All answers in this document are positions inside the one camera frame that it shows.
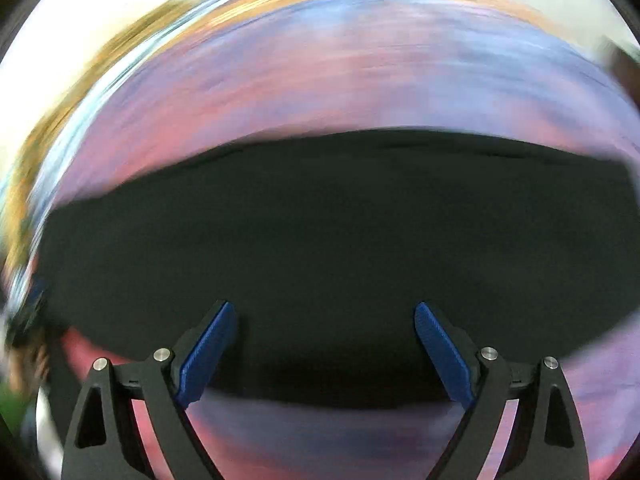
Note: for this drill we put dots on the black pants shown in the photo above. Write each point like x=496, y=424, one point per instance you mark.
x=325, y=235

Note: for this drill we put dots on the colourful floral satin blanket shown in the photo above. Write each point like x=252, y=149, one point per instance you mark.
x=350, y=85

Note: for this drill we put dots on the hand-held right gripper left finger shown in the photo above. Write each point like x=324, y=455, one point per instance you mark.
x=207, y=355

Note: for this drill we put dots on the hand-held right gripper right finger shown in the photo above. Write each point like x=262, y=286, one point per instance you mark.
x=442, y=355

